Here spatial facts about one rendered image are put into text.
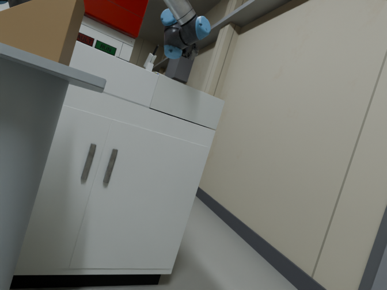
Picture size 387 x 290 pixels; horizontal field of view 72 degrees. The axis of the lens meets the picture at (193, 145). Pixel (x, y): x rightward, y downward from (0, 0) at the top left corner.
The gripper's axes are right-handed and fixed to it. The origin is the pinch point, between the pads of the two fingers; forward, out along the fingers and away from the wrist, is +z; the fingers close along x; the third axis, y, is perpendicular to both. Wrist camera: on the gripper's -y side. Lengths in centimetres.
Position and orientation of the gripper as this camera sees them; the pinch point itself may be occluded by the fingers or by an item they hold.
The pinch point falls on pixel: (194, 53)
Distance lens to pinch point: 151.0
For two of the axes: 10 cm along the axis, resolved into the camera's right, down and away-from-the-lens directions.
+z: 2.9, 1.8, 9.4
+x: 8.1, 4.7, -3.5
